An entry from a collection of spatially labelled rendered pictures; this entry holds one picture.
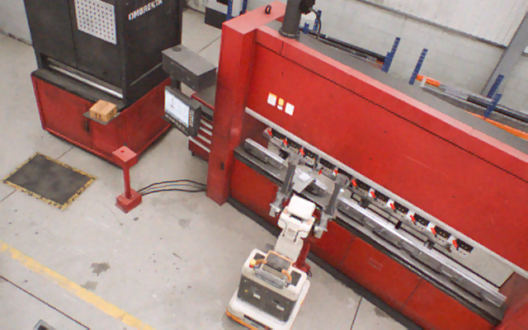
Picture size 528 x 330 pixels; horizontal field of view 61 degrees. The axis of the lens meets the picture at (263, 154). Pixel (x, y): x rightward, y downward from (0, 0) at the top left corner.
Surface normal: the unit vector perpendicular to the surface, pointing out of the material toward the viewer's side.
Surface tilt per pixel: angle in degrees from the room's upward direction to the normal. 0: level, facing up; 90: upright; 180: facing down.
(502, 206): 90
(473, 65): 90
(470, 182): 90
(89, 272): 0
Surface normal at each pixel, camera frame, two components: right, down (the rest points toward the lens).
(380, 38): -0.43, 0.56
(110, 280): 0.15, -0.73
